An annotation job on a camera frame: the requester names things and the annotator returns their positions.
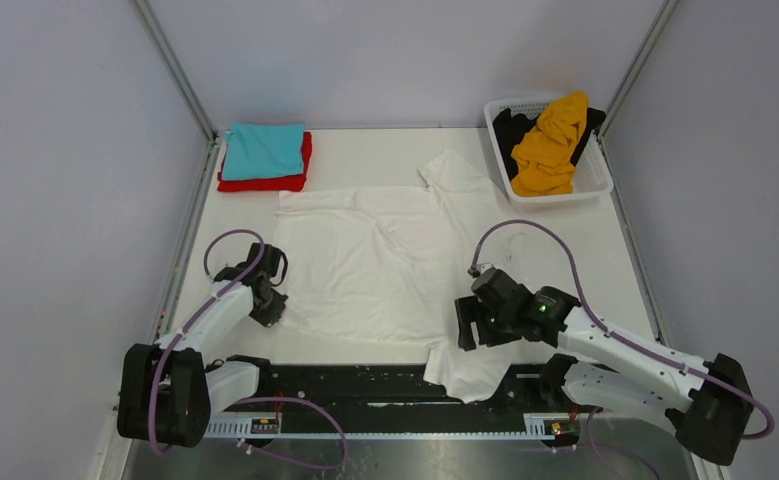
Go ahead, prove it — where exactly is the white t shirt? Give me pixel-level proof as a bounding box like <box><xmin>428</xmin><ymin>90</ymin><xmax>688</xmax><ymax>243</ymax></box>
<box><xmin>274</xmin><ymin>150</ymin><xmax>518</xmax><ymax>403</ymax></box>

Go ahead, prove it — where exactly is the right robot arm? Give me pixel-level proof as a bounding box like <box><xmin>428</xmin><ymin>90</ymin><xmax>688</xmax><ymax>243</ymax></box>
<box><xmin>454</xmin><ymin>268</ymin><xmax>754</xmax><ymax>466</ymax></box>

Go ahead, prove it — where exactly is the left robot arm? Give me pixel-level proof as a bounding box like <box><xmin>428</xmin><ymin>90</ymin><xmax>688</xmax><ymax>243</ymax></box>
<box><xmin>116</xmin><ymin>243</ymin><xmax>288</xmax><ymax>448</ymax></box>

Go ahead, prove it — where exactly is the folded red t shirt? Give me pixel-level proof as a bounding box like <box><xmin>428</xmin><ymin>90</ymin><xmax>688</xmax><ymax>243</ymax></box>
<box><xmin>216</xmin><ymin>131</ymin><xmax>313</xmax><ymax>193</ymax></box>

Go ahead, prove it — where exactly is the yellow t shirt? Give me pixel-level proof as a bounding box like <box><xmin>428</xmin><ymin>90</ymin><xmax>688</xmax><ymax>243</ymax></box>
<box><xmin>511</xmin><ymin>91</ymin><xmax>589</xmax><ymax>197</ymax></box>

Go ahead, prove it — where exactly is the folded cyan t shirt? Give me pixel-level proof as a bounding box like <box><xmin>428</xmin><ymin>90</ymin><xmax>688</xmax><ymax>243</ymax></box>
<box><xmin>222</xmin><ymin>123</ymin><xmax>306</xmax><ymax>181</ymax></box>

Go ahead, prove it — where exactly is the white plastic basket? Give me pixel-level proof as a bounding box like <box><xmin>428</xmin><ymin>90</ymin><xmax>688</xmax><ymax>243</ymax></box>
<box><xmin>483</xmin><ymin>92</ymin><xmax>614</xmax><ymax>211</ymax></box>

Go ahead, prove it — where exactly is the black t shirt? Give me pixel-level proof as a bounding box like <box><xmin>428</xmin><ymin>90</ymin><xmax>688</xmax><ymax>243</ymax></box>
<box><xmin>493</xmin><ymin>108</ymin><xmax>607</xmax><ymax>180</ymax></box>

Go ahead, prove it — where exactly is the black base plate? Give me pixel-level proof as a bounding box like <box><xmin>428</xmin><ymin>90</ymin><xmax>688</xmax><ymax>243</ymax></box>
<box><xmin>211</xmin><ymin>357</ymin><xmax>606</xmax><ymax>437</ymax></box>

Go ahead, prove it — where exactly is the white slotted cable duct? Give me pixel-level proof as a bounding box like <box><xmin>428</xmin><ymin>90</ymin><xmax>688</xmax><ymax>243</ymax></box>
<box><xmin>201</xmin><ymin>413</ymin><xmax>582</xmax><ymax>442</ymax></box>

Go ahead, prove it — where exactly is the left metal frame post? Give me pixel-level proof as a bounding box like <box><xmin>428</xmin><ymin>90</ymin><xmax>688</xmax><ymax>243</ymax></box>
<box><xmin>130</xmin><ymin>0</ymin><xmax>221</xmax><ymax>142</ymax></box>

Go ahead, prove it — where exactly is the metal frame post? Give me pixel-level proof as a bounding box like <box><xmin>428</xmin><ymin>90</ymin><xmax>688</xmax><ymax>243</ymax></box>
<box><xmin>597</xmin><ymin>0</ymin><xmax>682</xmax><ymax>139</ymax></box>
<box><xmin>130</xmin><ymin>0</ymin><xmax>221</xmax><ymax>142</ymax></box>

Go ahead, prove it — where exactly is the right metal frame post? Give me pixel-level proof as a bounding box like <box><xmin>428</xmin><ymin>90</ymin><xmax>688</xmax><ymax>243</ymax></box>
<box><xmin>597</xmin><ymin>0</ymin><xmax>682</xmax><ymax>139</ymax></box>

